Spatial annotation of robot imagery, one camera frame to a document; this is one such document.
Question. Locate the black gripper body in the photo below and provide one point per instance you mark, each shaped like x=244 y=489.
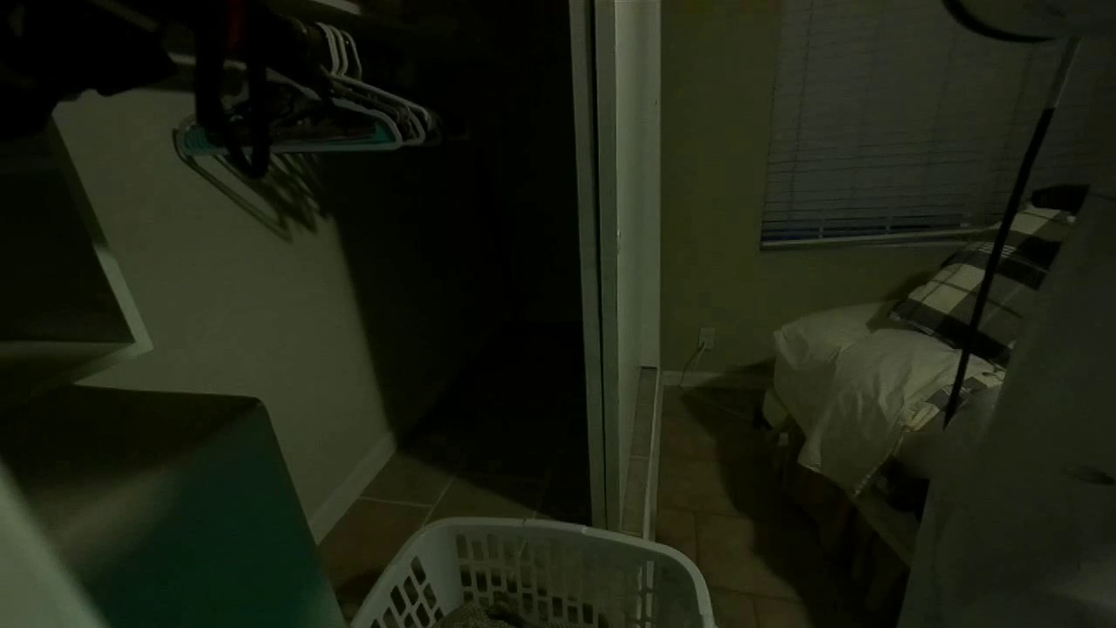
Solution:
x=251 y=126

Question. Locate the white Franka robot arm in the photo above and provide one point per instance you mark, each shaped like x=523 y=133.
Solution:
x=1024 y=15

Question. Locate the teal plastic hanger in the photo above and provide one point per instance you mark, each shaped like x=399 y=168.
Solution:
x=336 y=140

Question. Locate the low cabinet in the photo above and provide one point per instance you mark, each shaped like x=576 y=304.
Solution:
x=197 y=536

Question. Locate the white closet door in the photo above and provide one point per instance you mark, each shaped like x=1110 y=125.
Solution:
x=631 y=291

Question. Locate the white plastic laundry basket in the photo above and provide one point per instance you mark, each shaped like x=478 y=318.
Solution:
x=544 y=558

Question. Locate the crumpled clothes pile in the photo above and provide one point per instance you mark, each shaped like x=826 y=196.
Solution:
x=500 y=617

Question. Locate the window blinds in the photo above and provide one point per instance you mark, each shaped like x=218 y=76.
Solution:
x=885 y=151

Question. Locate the bed with white sheet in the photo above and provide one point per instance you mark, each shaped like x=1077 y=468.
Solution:
x=814 y=467

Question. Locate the plaid pillow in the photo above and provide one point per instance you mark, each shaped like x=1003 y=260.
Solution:
x=942 y=298

